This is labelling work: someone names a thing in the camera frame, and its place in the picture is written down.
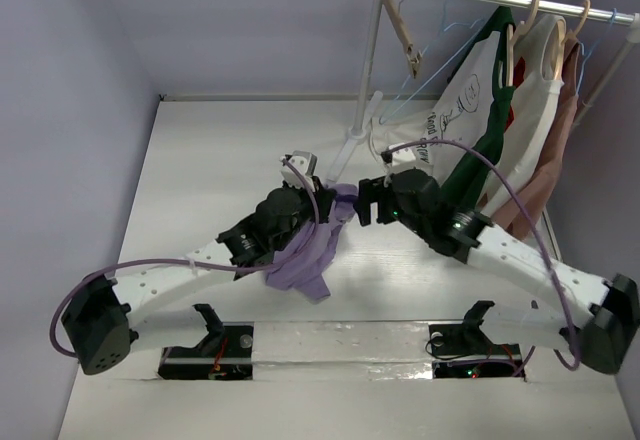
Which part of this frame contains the purple t shirt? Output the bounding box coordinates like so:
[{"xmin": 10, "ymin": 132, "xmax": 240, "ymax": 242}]
[{"xmin": 265, "ymin": 183, "xmax": 358, "ymax": 303}]

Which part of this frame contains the blue wire hanger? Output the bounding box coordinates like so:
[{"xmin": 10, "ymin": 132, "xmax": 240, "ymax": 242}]
[
  {"xmin": 576, "ymin": 8, "xmax": 618, "ymax": 94},
  {"xmin": 377, "ymin": 0, "xmax": 484, "ymax": 126}
]

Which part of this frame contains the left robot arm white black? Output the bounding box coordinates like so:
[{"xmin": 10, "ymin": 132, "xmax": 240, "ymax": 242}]
[{"xmin": 52, "ymin": 181, "xmax": 336, "ymax": 375}]

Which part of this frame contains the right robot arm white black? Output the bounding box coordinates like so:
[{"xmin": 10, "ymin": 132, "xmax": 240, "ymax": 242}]
[{"xmin": 355, "ymin": 169, "xmax": 639, "ymax": 375}]

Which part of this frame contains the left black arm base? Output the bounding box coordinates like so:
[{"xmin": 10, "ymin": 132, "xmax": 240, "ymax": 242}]
[{"xmin": 157, "ymin": 304, "xmax": 254, "ymax": 381}]

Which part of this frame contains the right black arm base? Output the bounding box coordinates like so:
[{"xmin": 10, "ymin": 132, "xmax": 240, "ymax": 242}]
[{"xmin": 425, "ymin": 300, "xmax": 525, "ymax": 380}]

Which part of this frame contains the dark green t shirt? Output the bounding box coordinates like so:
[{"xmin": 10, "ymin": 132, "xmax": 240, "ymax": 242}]
[{"xmin": 439, "ymin": 7, "xmax": 515, "ymax": 208}]

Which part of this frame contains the cream printed t shirt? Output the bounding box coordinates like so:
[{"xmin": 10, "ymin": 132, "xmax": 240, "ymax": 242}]
[{"xmin": 369, "ymin": 31, "xmax": 505, "ymax": 165}]

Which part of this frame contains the wooden clip hanger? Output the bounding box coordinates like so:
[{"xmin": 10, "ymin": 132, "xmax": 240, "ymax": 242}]
[{"xmin": 383, "ymin": 0, "xmax": 422, "ymax": 79}]

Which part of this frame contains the pink shirt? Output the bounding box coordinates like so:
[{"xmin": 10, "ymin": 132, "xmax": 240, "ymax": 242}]
[{"xmin": 477, "ymin": 39, "xmax": 581, "ymax": 240}]

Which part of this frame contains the wooden hanger left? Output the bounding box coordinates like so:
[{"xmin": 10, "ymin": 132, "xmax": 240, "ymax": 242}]
[{"xmin": 505, "ymin": 0, "xmax": 540, "ymax": 87}]

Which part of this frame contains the wooden hanger right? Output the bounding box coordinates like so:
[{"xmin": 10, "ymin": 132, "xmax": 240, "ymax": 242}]
[{"xmin": 551, "ymin": 0, "xmax": 591, "ymax": 80}]

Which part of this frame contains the white tank top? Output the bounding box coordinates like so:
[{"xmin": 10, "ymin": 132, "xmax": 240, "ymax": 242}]
[{"xmin": 497, "ymin": 14, "xmax": 565, "ymax": 191}]

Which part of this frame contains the red garment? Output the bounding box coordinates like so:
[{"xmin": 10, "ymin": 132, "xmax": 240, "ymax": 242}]
[{"xmin": 505, "ymin": 57, "xmax": 526, "ymax": 130}]

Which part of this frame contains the white clothes rack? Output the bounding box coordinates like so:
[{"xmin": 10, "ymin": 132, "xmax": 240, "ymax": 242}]
[{"xmin": 327, "ymin": 0, "xmax": 639, "ymax": 182}]

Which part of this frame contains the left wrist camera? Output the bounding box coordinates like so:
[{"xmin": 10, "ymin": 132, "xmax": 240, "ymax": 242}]
[{"xmin": 280, "ymin": 150, "xmax": 317, "ymax": 189}]

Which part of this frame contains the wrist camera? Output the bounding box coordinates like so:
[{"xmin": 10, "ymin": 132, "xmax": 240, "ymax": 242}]
[
  {"xmin": 381, "ymin": 144, "xmax": 420, "ymax": 172},
  {"xmin": 280, "ymin": 150, "xmax": 317, "ymax": 189}
]

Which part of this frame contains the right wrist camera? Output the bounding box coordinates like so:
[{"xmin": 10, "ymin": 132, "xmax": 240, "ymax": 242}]
[{"xmin": 381, "ymin": 144, "xmax": 420, "ymax": 172}]

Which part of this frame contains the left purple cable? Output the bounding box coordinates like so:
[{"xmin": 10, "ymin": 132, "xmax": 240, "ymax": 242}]
[{"xmin": 48, "ymin": 157, "xmax": 321, "ymax": 359}]

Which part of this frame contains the purple cable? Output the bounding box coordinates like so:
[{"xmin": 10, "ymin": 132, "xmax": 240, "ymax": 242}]
[
  {"xmin": 392, "ymin": 139, "xmax": 584, "ymax": 372},
  {"xmin": 48, "ymin": 157, "xmax": 321, "ymax": 359}
]

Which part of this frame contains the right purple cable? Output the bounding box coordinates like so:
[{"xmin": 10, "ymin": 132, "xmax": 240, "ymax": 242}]
[{"xmin": 392, "ymin": 139, "xmax": 584, "ymax": 372}]

